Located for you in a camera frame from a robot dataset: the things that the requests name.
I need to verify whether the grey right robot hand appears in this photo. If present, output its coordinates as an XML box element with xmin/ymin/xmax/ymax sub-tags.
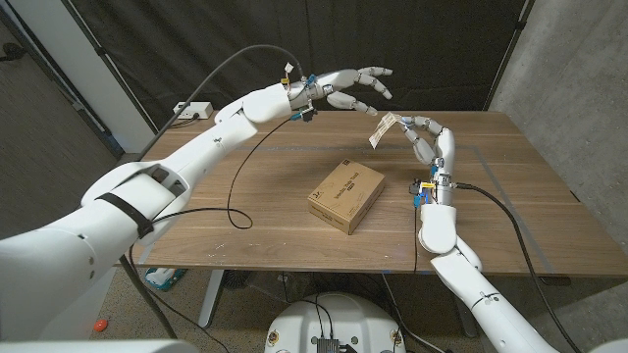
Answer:
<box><xmin>397</xmin><ymin>115</ymin><xmax>457</xmax><ymax>210</ymax></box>

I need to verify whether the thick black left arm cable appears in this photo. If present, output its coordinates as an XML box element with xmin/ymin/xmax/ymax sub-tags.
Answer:
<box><xmin>119</xmin><ymin>43</ymin><xmax>305</xmax><ymax>340</ymax></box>

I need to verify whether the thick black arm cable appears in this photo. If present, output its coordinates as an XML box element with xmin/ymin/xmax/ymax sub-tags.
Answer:
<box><xmin>119</xmin><ymin>43</ymin><xmax>305</xmax><ymax>340</ymax></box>
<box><xmin>453</xmin><ymin>181</ymin><xmax>583</xmax><ymax>353</ymax></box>

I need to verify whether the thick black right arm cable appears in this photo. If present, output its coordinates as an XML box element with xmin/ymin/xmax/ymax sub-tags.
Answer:
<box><xmin>453</xmin><ymin>181</ymin><xmax>583</xmax><ymax>353</ymax></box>

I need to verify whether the white power strip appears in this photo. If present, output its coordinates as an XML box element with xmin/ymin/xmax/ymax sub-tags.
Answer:
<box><xmin>172</xmin><ymin>101</ymin><xmax>214</xmax><ymax>121</ymax></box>

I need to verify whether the black backdrop stand pole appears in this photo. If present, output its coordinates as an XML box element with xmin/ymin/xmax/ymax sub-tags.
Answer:
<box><xmin>483</xmin><ymin>0</ymin><xmax>537</xmax><ymax>112</ymax></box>
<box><xmin>61</xmin><ymin>0</ymin><xmax>162</xmax><ymax>138</ymax></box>

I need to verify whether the brown cardboard box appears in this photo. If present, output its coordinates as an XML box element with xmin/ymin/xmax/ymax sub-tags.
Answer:
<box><xmin>307</xmin><ymin>157</ymin><xmax>387</xmax><ymax>236</ymax></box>

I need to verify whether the black backdrop curtain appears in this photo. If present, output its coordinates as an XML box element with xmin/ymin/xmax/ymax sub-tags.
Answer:
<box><xmin>68</xmin><ymin>0</ymin><xmax>529</xmax><ymax>132</ymax></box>

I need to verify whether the black power strip cord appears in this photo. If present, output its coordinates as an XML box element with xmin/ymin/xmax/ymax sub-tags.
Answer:
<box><xmin>166</xmin><ymin>113</ymin><xmax>200</xmax><ymax>130</ymax></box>

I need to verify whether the grey table leg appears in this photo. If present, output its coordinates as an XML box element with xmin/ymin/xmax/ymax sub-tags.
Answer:
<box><xmin>198</xmin><ymin>270</ymin><xmax>225</xmax><ymax>328</ymax></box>
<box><xmin>451</xmin><ymin>293</ymin><xmax>481</xmax><ymax>339</ymax></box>

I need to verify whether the teal white packet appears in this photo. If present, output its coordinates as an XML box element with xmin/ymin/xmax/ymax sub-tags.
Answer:
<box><xmin>144</xmin><ymin>267</ymin><xmax>187</xmax><ymax>293</ymax></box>

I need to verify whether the postage stamp sheet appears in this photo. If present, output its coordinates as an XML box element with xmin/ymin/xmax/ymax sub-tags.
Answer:
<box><xmin>368</xmin><ymin>112</ymin><xmax>402</xmax><ymax>150</ymax></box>

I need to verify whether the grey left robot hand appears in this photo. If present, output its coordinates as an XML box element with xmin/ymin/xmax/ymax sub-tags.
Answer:
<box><xmin>287</xmin><ymin>66</ymin><xmax>394</xmax><ymax>124</ymax></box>

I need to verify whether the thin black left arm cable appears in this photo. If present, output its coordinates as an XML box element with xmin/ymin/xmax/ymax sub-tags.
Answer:
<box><xmin>128</xmin><ymin>116</ymin><xmax>298</xmax><ymax>353</ymax></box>

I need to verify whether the white robot torso base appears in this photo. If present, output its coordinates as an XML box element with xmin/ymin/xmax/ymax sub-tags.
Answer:
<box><xmin>264</xmin><ymin>292</ymin><xmax>406</xmax><ymax>353</ymax></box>

